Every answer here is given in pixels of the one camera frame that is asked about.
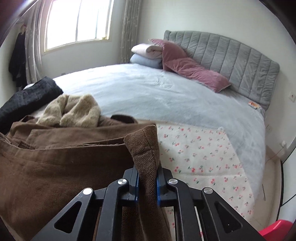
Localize brown jacket with fleece collar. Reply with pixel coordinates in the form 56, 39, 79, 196
0, 93, 173, 241

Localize cherry print white blanket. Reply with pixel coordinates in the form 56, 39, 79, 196
155, 122, 255, 241

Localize red plastic stool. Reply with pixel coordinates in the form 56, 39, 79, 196
259, 219, 293, 241

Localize black garment on bed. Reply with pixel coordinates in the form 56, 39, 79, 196
1, 77, 63, 134

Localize light blue bed cover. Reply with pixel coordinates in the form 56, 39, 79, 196
55, 64, 265, 195

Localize pink velvet pillow front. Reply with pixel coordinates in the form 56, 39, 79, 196
165, 58, 231, 93

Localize pink velvet pillow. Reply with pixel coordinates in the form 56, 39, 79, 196
149, 39, 187, 71
165, 58, 231, 93

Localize grey padded headboard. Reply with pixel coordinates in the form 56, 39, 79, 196
164, 30, 280, 110

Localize folded light blue blanket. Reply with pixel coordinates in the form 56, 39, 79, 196
130, 54, 163, 69

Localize pink velvet pillow back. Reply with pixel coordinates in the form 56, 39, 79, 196
149, 39, 187, 71

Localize folded white blanket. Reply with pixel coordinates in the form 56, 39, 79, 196
131, 43, 163, 59

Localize grey curtain left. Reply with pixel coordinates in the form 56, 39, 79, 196
25, 1, 45, 84

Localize bright window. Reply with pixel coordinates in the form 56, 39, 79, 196
45, 0, 114, 52

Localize grey patterned curtain right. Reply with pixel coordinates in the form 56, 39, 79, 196
119, 0, 142, 64

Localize cable on floor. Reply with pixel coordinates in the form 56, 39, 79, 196
261, 141, 287, 202

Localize wall socket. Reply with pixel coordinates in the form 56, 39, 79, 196
288, 92, 295, 102

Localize dark clothes hanging on wall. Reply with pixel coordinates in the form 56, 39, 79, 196
9, 24, 27, 91

